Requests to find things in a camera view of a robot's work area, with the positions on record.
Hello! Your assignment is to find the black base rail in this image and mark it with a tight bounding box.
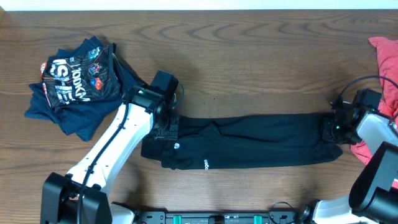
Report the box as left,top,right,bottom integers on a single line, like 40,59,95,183
132,202,311,224

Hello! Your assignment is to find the black graphic print shirt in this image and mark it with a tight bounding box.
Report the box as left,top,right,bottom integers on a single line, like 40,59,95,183
40,44,121,109

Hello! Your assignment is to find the plain black t-shirt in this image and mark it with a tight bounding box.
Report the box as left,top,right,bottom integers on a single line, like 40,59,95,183
141,113,343,170

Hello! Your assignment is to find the red cloth garment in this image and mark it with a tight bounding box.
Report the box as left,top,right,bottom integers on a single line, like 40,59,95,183
349,36,398,189

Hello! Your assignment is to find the folded navy blue shirt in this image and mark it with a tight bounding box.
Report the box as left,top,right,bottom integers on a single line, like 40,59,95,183
25,36,146,141

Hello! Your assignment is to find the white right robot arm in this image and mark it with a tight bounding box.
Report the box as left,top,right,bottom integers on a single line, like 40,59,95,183
308,111,397,224

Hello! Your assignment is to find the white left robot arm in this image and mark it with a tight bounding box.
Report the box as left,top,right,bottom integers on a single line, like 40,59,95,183
40,85,177,223

